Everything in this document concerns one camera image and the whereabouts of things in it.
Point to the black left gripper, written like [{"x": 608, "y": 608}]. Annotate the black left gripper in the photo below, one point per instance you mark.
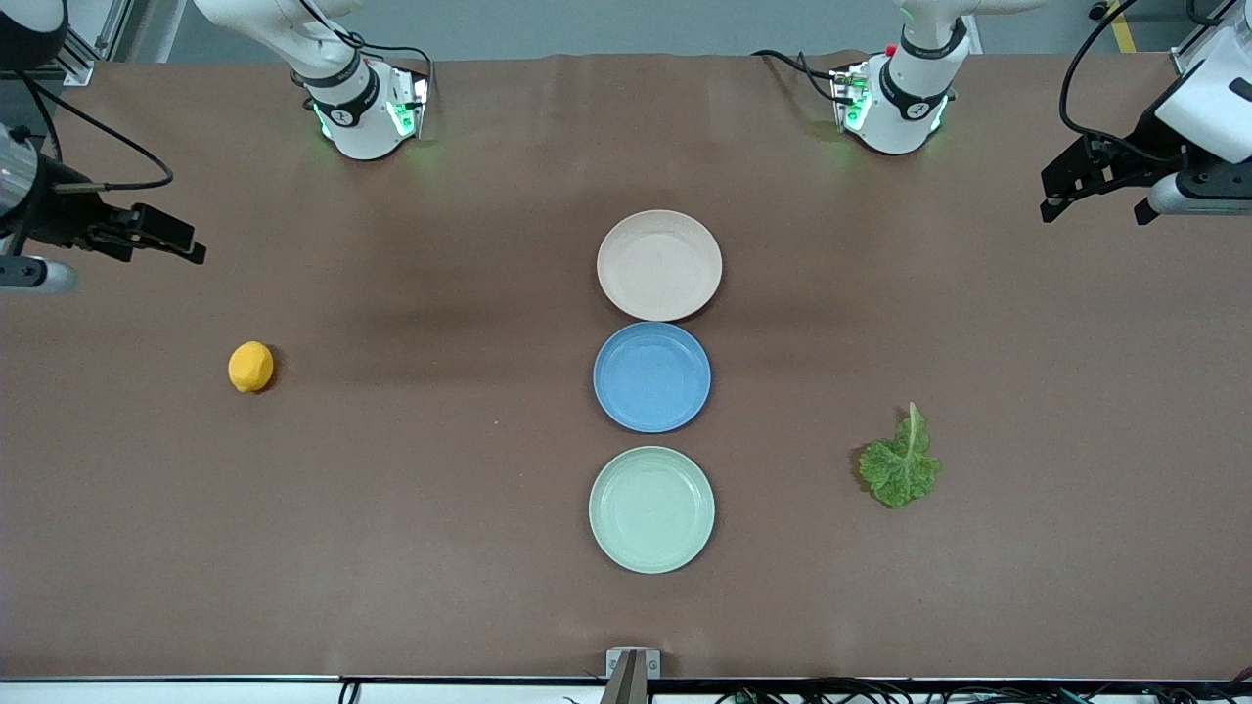
[{"x": 1140, "y": 154}]

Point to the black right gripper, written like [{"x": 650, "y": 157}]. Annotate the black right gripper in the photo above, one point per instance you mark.
[{"x": 61, "y": 217}]

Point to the yellow lemon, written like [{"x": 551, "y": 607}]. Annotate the yellow lemon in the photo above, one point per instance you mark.
[{"x": 250, "y": 367}]

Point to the green lettuce leaf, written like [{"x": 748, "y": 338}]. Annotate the green lettuce leaf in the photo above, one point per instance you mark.
[{"x": 900, "y": 467}]

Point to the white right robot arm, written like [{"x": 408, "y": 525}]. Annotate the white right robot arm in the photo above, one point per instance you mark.
[{"x": 357, "y": 117}]

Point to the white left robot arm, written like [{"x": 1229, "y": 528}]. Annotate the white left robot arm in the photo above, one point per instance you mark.
[{"x": 905, "y": 103}]

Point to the beige round plate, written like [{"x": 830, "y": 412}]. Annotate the beige round plate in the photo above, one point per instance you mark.
[{"x": 659, "y": 265}]

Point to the blue round plate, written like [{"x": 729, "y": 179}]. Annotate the blue round plate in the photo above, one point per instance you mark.
[{"x": 651, "y": 377}]

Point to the light green round plate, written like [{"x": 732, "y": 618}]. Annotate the light green round plate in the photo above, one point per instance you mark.
[{"x": 651, "y": 509}]

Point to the aluminium frame profile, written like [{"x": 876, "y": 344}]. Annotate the aluminium frame profile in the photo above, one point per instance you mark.
[
  {"x": 93, "y": 39},
  {"x": 1198, "y": 29}
]

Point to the grey metal camera bracket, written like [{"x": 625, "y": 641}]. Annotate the grey metal camera bracket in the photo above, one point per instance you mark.
[{"x": 632, "y": 670}]

